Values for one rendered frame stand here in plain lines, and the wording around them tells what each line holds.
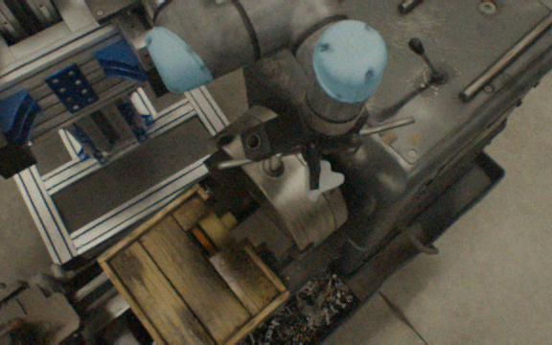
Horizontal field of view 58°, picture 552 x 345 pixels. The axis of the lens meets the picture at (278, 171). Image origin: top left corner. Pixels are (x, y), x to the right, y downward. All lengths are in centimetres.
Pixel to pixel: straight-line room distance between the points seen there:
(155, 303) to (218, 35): 81
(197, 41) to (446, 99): 57
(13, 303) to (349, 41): 96
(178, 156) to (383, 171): 130
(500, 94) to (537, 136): 156
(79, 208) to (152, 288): 94
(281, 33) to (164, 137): 160
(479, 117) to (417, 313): 128
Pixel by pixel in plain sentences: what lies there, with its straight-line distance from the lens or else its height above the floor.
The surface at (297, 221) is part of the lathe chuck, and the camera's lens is 92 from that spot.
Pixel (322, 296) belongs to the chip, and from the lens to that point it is 154.
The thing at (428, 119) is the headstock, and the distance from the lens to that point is 96.
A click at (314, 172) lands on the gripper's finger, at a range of 73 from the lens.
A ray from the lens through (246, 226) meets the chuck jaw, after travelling 101.
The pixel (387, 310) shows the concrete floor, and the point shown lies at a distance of 213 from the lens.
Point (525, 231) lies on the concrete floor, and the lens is 238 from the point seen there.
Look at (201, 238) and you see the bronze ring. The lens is 100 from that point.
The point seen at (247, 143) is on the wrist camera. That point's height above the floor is 144.
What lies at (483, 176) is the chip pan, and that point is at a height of 54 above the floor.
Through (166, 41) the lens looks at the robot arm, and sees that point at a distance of 55.
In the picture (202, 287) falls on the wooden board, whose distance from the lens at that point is 122.
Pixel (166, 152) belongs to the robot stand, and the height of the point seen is 21.
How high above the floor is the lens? 207
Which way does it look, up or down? 68 degrees down
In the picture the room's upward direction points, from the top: 2 degrees counter-clockwise
